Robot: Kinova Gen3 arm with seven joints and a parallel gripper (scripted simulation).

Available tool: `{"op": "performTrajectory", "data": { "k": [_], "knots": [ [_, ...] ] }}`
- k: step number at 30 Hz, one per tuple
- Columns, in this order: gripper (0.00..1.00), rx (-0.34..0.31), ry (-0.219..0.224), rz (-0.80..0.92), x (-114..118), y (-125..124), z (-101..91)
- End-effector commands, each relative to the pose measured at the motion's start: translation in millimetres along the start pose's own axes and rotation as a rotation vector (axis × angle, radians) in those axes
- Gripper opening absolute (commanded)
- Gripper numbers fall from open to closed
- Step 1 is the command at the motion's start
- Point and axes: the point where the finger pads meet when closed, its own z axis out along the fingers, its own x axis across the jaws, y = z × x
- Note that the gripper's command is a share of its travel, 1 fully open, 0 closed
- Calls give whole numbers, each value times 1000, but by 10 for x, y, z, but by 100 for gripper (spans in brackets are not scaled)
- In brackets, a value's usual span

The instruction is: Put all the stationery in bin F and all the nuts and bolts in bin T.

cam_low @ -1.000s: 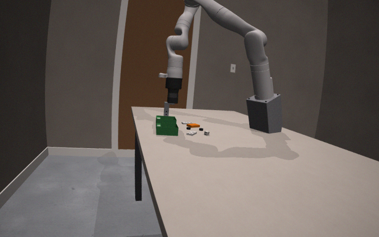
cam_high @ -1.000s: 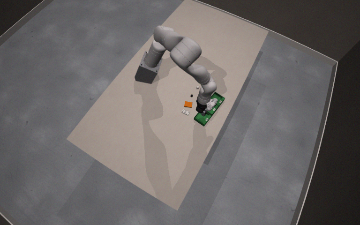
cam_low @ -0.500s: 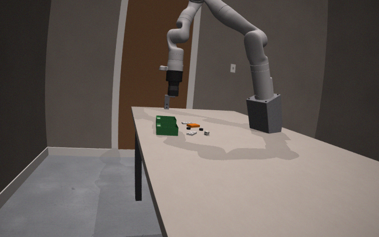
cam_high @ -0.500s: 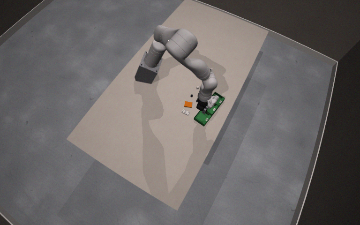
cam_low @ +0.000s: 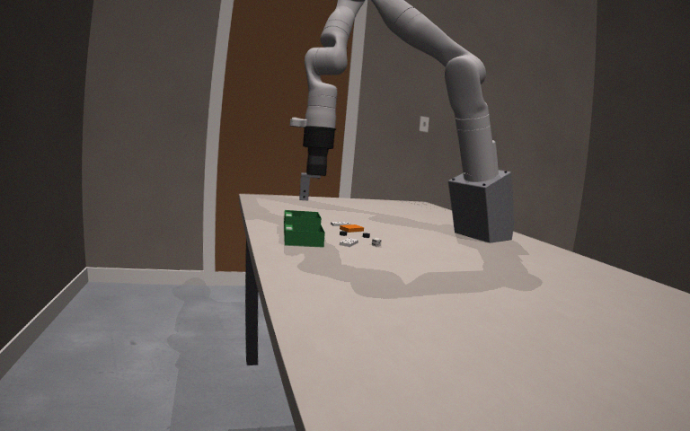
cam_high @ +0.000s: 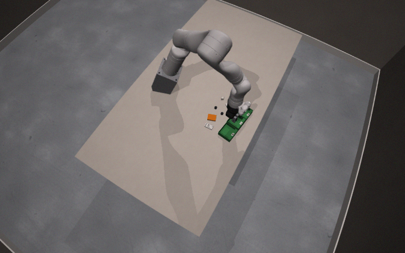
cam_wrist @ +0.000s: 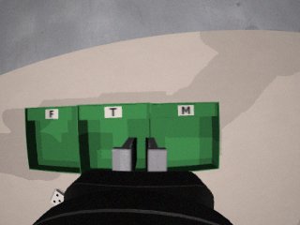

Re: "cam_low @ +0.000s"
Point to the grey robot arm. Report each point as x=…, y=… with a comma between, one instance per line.
x=462, y=75

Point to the green bin rack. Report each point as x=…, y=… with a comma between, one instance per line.
x=303, y=229

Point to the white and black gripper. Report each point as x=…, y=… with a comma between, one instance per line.
x=319, y=125

